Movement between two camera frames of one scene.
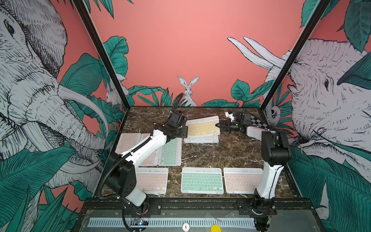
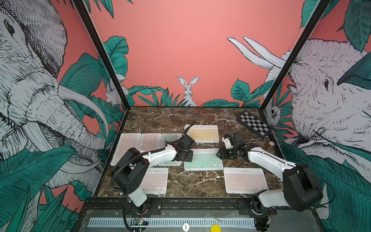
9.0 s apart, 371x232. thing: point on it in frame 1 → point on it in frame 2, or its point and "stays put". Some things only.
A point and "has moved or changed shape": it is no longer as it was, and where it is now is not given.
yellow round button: x=215 y=228 stays put
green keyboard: x=198 y=181 → x=204 y=159
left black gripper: x=185 y=132 → x=191 y=156
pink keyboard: x=239 y=180 stays put
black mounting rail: x=262 y=206 stays put
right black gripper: x=228 y=127 → x=222 y=153
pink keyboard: x=153 y=180 stays put
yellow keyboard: x=204 y=126 has moved or changed shape
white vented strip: x=175 y=222 stays put
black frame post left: x=104 y=50 stays put
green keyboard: x=170 y=153 stays put
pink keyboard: x=126 y=140 stays put
